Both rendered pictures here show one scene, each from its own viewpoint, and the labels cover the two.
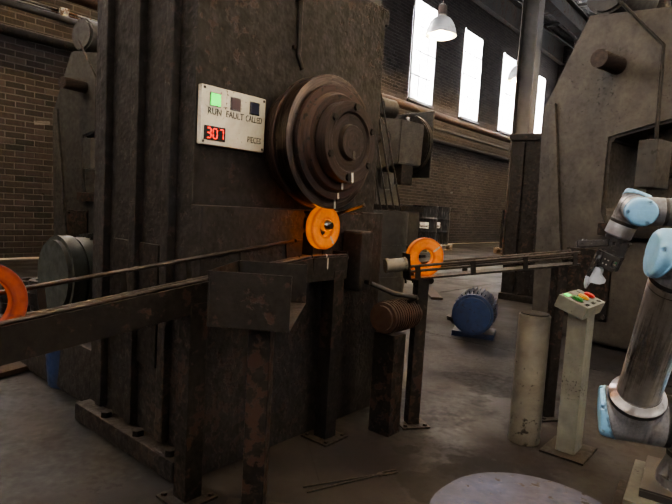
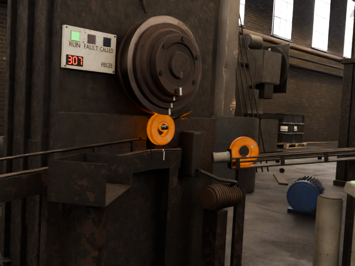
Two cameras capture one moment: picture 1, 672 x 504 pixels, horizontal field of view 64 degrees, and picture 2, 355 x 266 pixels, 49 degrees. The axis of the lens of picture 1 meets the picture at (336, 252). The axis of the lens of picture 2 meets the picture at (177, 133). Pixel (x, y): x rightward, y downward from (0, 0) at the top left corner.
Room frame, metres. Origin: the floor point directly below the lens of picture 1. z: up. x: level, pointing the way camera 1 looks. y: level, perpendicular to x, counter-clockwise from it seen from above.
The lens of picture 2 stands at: (0.07, -0.27, 0.90)
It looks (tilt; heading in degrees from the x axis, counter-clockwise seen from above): 3 degrees down; 7
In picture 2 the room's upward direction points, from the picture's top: 3 degrees clockwise
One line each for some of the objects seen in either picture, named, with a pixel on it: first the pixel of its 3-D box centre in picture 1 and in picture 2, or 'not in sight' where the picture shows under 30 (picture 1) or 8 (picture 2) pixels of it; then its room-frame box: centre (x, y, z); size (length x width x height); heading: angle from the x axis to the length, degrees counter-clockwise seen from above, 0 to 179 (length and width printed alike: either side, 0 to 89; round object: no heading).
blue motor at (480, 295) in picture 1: (476, 311); (307, 194); (3.95, -1.07, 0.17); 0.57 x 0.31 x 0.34; 160
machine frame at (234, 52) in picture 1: (245, 204); (112, 112); (2.23, 0.39, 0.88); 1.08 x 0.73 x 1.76; 140
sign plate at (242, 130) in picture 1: (233, 120); (90, 50); (1.77, 0.36, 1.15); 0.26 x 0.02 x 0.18; 140
